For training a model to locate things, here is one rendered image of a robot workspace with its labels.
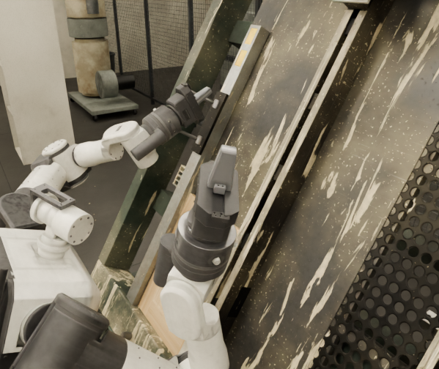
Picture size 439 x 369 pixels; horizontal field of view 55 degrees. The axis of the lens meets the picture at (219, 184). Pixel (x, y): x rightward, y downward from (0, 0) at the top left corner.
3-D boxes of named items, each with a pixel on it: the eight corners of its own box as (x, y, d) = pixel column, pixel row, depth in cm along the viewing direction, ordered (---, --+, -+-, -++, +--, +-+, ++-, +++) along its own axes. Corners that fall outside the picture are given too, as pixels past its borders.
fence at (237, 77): (135, 296, 141) (125, 296, 139) (259, 30, 130) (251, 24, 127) (142, 305, 138) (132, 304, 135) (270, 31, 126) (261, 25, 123)
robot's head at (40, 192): (56, 242, 82) (54, 209, 78) (26, 223, 85) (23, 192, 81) (80, 228, 87) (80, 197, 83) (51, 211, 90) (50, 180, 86)
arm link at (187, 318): (191, 293, 62) (204, 356, 68) (216, 256, 69) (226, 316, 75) (154, 285, 64) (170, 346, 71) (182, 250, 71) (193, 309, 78)
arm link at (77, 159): (125, 159, 124) (80, 168, 133) (107, 129, 119) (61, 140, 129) (105, 180, 116) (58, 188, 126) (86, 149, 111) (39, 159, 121)
